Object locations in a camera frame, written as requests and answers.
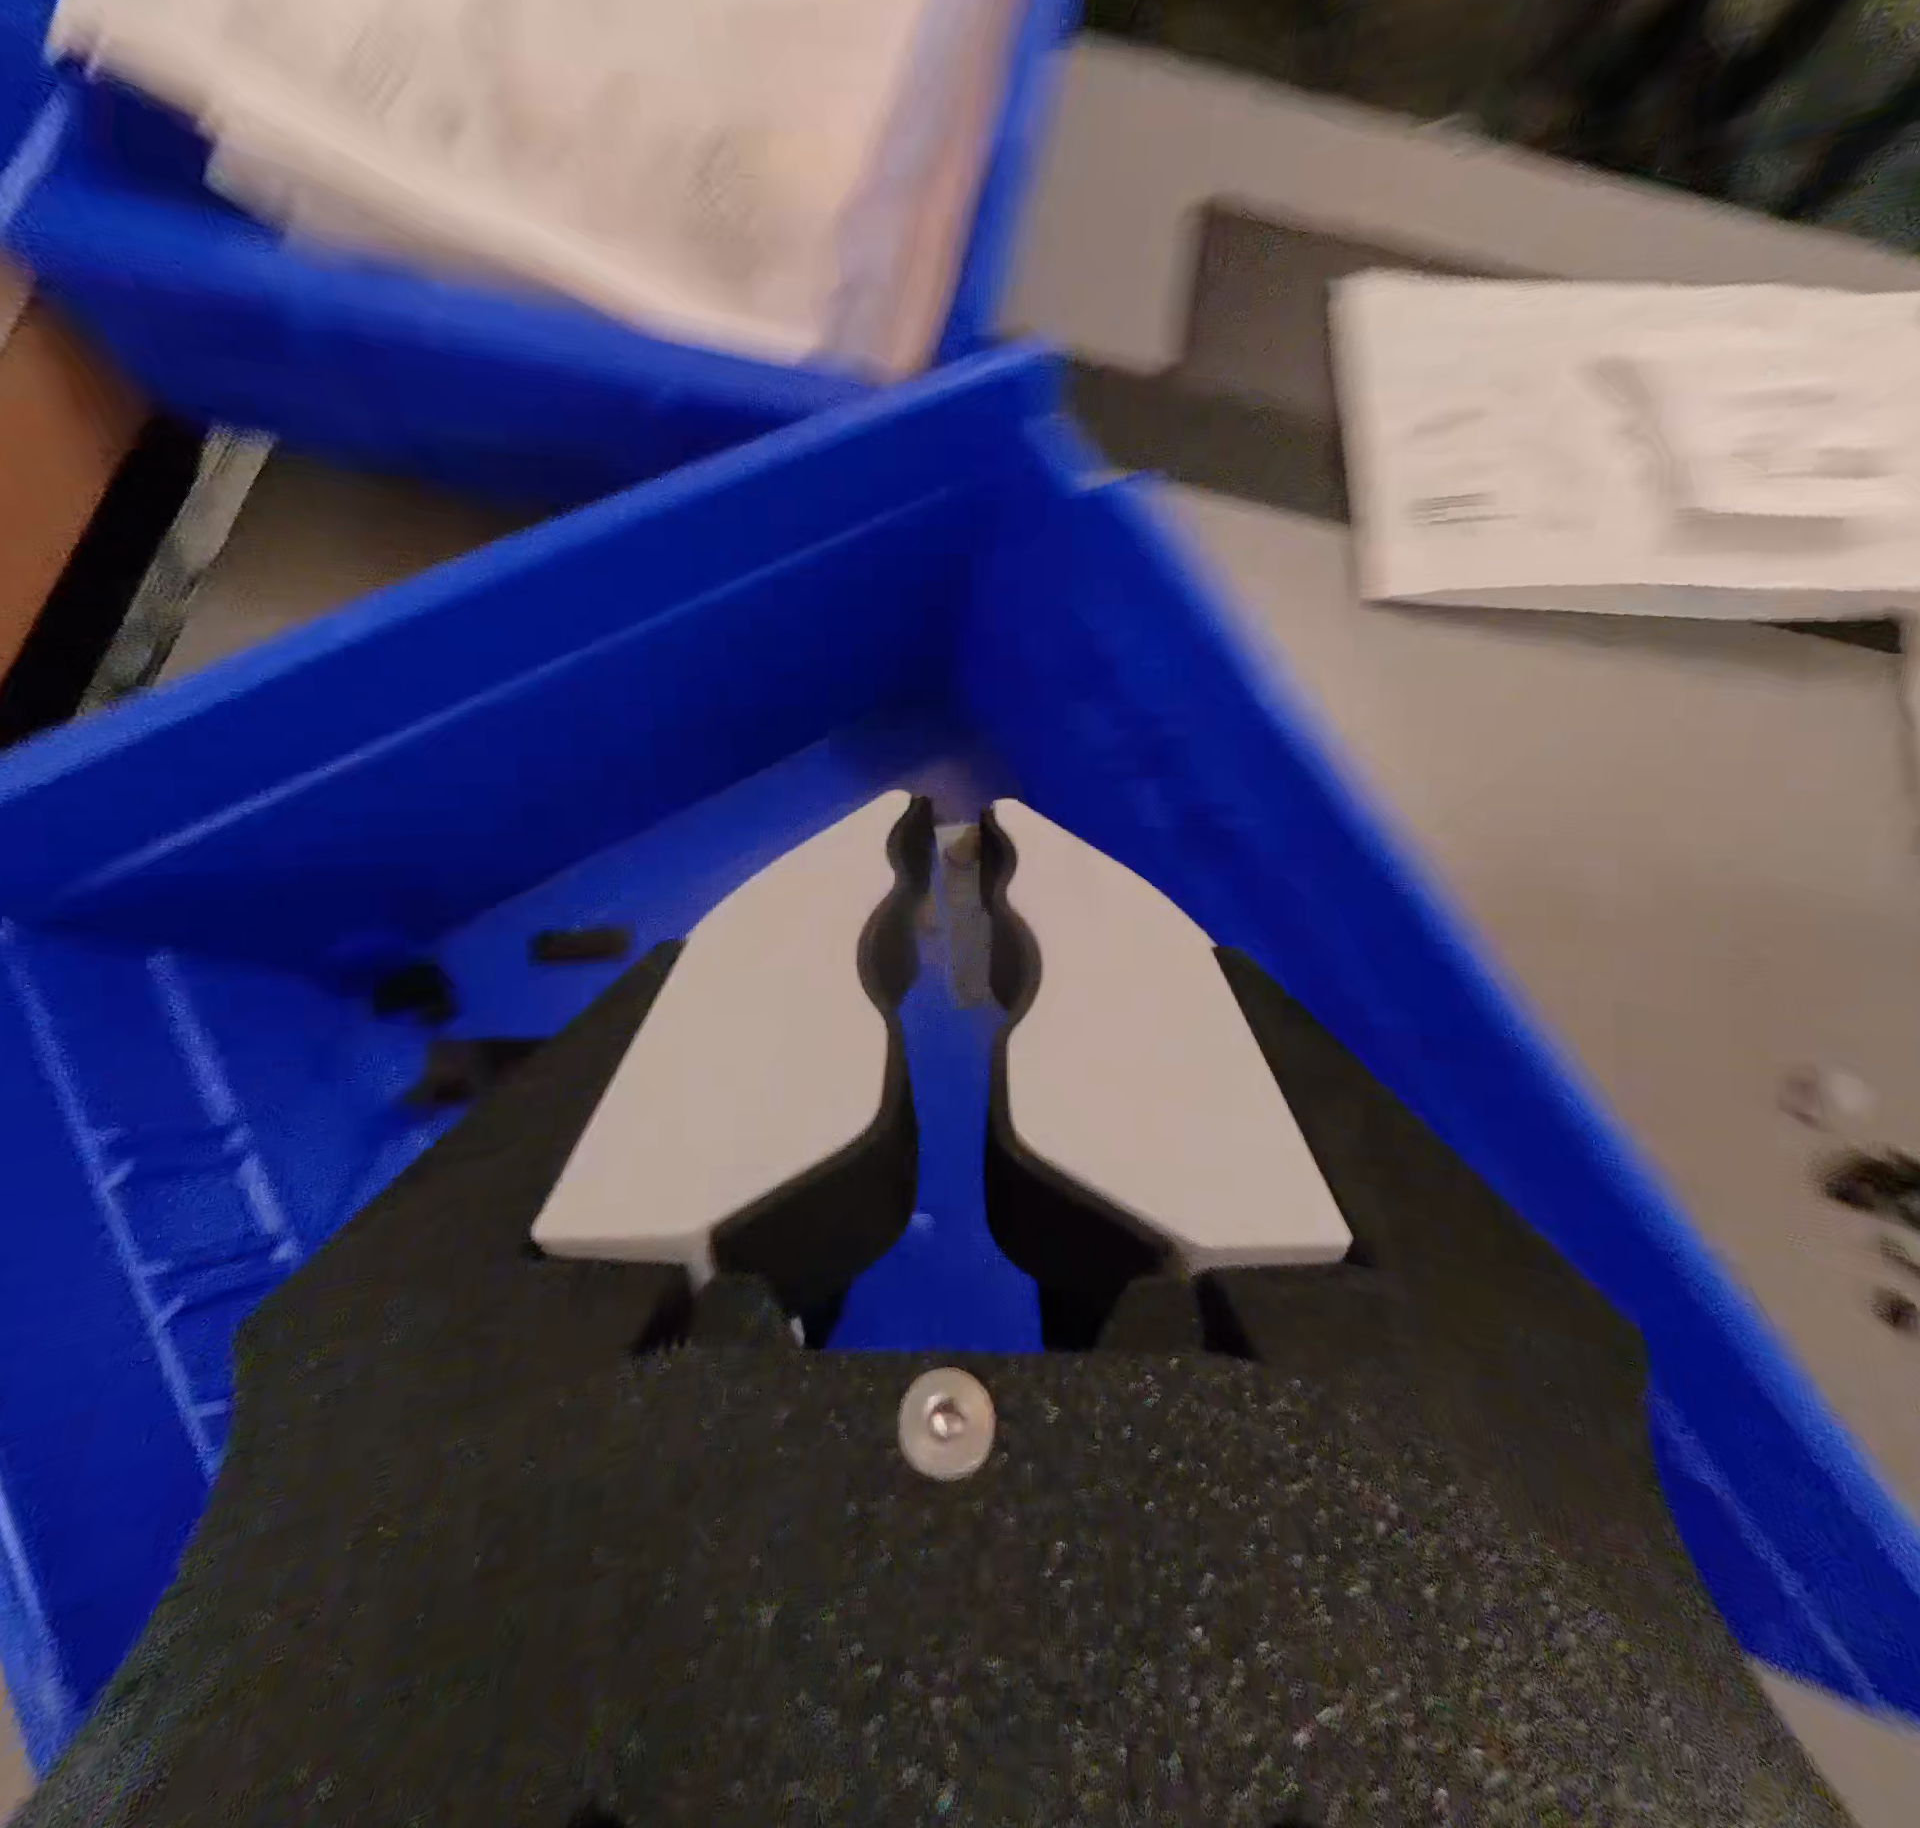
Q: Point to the white printed paper sheet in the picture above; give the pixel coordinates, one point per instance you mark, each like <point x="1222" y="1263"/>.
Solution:
<point x="526" y="88"/>

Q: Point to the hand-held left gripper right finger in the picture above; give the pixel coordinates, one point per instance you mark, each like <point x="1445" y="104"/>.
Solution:
<point x="1170" y="1093"/>

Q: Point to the grey desk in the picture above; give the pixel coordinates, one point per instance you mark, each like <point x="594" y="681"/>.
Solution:
<point x="1650" y="809"/>

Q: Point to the small brick pieces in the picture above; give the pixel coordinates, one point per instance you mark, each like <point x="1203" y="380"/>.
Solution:
<point x="1876" y="1184"/>

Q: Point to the blue plastic bin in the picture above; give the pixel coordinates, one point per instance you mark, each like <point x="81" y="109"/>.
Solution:
<point x="601" y="629"/>
<point x="451" y="403"/>

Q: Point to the white printed paper bag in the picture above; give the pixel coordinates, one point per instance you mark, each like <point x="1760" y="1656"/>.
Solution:
<point x="1575" y="434"/>

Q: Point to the small black brick piece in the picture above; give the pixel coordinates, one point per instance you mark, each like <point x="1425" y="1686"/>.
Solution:
<point x="576" y="943"/>
<point x="412" y="991"/>

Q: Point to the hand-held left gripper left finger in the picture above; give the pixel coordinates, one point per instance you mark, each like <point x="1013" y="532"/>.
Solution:
<point x="736" y="1079"/>

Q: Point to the dark grey small brick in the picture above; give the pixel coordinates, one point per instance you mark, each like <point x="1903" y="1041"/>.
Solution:
<point x="961" y="845"/>

